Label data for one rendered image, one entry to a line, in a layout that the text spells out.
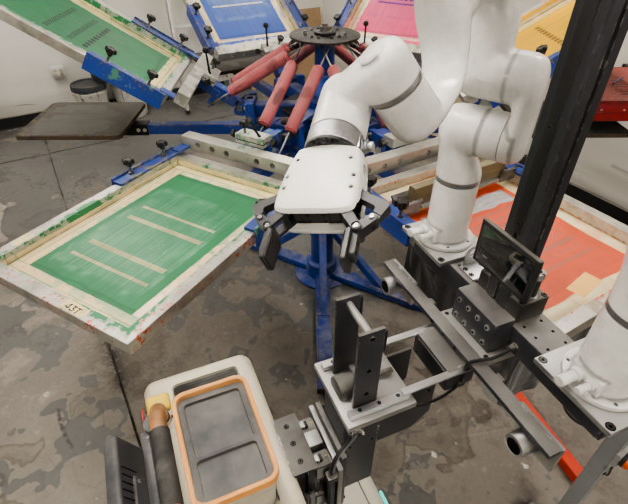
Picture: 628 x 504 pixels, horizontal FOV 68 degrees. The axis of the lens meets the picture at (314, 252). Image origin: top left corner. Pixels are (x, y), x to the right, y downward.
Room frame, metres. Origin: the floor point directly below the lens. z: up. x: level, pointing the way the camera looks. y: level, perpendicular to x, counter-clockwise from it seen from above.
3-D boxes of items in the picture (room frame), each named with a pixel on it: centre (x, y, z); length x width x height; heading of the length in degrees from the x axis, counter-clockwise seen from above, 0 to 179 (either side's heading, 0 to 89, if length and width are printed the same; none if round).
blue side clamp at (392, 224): (1.24, -0.22, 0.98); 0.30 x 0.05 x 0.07; 31
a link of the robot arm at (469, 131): (0.88, -0.32, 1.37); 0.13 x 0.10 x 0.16; 54
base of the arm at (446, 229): (0.88, -0.30, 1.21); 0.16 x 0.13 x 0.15; 113
